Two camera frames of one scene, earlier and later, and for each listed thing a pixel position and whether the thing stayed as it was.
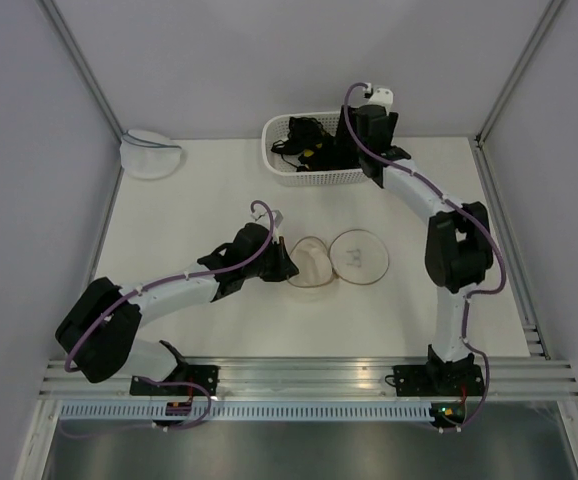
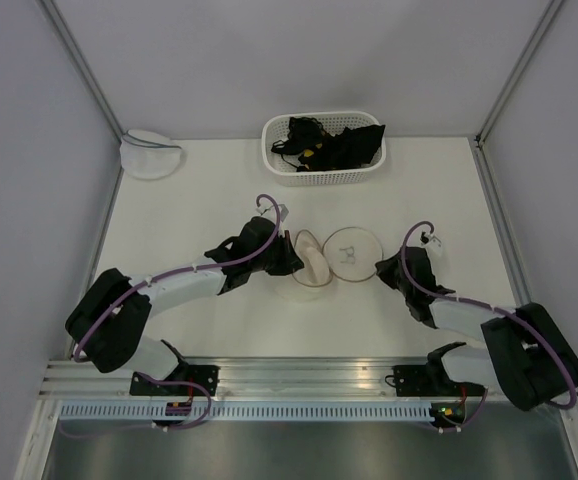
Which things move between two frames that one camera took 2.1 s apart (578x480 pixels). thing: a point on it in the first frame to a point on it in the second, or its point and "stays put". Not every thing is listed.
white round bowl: [148, 154] stays put
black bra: [308, 147] stays put
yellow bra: [309, 152] stays put
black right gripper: [391, 125] to [384, 268]
